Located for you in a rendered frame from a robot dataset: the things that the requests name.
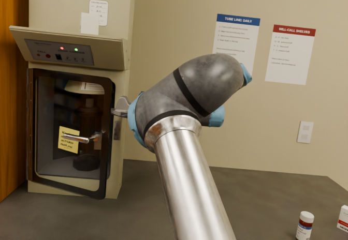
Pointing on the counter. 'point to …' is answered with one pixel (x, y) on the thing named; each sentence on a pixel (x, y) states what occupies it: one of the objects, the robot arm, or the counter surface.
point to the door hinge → (27, 122)
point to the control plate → (45, 47)
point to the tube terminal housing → (75, 2)
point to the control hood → (102, 59)
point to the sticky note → (68, 145)
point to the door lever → (81, 137)
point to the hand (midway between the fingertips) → (111, 112)
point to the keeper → (117, 130)
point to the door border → (29, 124)
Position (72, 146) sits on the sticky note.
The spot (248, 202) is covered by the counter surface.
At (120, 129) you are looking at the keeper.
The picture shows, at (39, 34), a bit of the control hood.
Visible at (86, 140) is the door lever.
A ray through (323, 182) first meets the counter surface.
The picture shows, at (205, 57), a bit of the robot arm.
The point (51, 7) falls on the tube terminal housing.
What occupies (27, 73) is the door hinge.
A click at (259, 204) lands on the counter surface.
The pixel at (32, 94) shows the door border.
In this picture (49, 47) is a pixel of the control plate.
